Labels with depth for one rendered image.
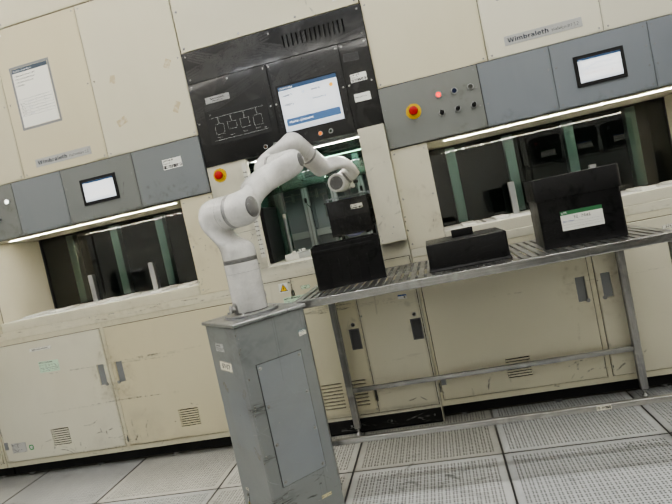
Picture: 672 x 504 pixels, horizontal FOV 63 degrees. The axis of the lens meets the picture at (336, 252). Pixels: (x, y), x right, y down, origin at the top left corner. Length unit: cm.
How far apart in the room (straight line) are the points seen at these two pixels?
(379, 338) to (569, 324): 85
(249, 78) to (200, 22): 36
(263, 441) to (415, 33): 181
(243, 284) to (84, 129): 147
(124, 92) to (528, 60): 189
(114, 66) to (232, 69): 61
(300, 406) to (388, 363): 80
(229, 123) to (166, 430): 158
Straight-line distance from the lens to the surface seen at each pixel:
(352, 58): 262
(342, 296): 194
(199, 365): 287
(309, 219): 344
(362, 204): 273
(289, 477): 197
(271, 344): 185
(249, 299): 189
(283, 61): 268
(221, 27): 282
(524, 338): 261
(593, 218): 209
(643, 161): 314
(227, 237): 194
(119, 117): 297
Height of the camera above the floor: 101
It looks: 3 degrees down
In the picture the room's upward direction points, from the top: 12 degrees counter-clockwise
